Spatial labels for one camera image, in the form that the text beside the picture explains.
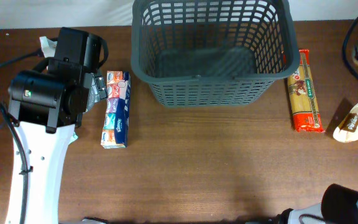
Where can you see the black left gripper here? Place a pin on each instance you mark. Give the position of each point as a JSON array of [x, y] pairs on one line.
[[100, 86]]

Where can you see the spaghetti pasta package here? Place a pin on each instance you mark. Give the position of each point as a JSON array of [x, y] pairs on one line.
[[302, 96]]

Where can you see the grey plastic mesh basket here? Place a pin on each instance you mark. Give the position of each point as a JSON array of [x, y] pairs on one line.
[[212, 52]]

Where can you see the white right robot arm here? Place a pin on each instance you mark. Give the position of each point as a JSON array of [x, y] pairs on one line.
[[339, 204]]

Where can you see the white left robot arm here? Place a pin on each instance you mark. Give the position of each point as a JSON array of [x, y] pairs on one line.
[[46, 105]]

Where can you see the teal tissue pocket pack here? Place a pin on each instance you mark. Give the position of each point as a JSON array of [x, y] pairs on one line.
[[73, 138]]

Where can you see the Kleenex tissue multipack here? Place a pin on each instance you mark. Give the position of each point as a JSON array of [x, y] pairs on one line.
[[116, 123]]

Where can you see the beige crumpled snack bag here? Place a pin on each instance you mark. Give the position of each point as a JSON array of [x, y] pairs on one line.
[[346, 127]]

